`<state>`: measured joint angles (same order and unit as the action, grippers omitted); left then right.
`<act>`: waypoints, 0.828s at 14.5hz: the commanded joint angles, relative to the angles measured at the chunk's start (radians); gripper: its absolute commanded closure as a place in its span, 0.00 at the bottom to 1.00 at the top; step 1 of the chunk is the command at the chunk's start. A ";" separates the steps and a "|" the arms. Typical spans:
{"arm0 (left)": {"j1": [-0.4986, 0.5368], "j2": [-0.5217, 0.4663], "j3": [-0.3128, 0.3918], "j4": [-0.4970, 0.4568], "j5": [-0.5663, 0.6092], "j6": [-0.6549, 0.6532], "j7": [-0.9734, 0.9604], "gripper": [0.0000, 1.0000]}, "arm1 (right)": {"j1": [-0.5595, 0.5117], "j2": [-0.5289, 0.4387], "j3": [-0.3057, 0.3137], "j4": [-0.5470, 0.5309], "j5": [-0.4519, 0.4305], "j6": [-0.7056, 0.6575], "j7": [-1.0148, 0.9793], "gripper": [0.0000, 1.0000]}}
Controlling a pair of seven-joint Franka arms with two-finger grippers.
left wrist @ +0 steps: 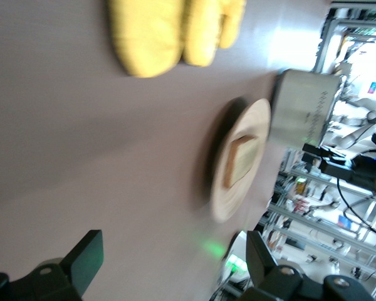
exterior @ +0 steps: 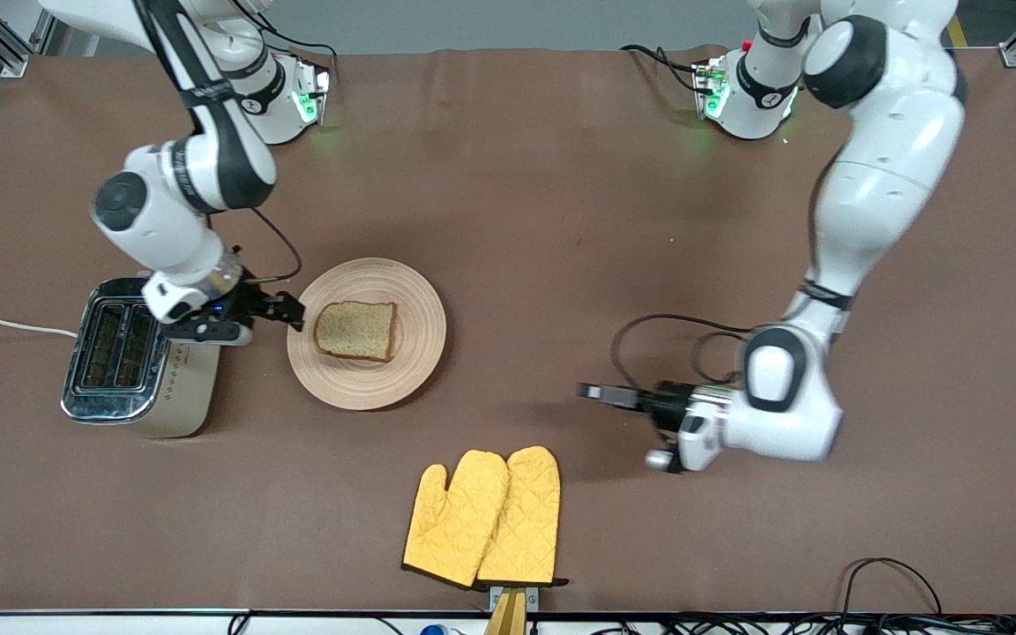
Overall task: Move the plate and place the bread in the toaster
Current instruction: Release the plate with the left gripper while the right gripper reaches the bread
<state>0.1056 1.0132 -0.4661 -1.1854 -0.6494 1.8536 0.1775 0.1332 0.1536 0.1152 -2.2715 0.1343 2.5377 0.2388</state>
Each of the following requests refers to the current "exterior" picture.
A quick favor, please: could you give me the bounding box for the brown bread slice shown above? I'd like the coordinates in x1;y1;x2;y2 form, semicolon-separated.
314;301;398;363

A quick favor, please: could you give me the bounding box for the round wooden plate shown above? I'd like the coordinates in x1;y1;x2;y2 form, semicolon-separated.
286;257;448;411

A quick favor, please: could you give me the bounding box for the beige chrome toaster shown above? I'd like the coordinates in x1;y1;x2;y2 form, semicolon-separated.
60;275;224;439

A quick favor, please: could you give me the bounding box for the yellow quilted oven mitt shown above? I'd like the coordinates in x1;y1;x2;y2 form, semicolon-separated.
401;450;511;589
475;445;569;588

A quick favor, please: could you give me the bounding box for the brown table cloth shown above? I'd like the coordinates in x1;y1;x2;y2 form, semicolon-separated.
0;46;1016;614

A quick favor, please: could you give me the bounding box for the wooden strip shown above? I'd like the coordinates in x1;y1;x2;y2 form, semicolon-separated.
484;589;528;635

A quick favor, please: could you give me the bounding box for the silver base connector bracket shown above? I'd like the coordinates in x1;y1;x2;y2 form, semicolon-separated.
691;55;731;120
292;55;332;126

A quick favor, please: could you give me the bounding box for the black cable tangle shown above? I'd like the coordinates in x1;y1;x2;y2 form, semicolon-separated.
592;611;1016;635

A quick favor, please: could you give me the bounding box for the white toaster power cord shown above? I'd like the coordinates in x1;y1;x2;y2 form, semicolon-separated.
0;316;78;340

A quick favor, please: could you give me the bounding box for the black arm base cable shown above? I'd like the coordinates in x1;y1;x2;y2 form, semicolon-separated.
239;0;341;80
621;44;703;93

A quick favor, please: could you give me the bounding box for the black looped cable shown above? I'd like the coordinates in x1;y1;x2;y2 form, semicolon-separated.
841;557;943;618

